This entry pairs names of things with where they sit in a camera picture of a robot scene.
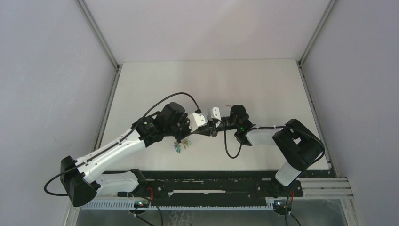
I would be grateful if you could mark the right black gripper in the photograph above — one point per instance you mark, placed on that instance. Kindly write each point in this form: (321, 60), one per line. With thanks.
(213, 130)

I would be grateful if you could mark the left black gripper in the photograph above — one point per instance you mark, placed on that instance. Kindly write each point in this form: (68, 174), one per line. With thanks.
(187, 132)

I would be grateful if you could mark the large keyring with yellow handle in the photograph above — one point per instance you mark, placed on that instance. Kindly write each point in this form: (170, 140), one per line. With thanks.
(185, 143)

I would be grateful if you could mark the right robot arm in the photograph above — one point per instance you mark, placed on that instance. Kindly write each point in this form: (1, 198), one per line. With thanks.
(300, 147)

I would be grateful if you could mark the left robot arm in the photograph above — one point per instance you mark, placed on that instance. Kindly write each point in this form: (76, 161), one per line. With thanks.
(83, 178)

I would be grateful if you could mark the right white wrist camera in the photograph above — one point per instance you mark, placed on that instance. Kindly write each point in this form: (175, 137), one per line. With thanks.
(213, 113)

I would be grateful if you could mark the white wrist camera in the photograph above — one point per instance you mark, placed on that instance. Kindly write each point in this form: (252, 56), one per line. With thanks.
(196, 121)
(213, 113)

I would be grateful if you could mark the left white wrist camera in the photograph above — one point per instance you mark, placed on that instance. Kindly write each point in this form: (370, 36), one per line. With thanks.
(196, 121)

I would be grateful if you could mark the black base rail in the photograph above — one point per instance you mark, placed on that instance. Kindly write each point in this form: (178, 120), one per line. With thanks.
(226, 188)

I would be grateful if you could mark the white slotted cable duct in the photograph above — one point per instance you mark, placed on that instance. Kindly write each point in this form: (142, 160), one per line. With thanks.
(145, 205)

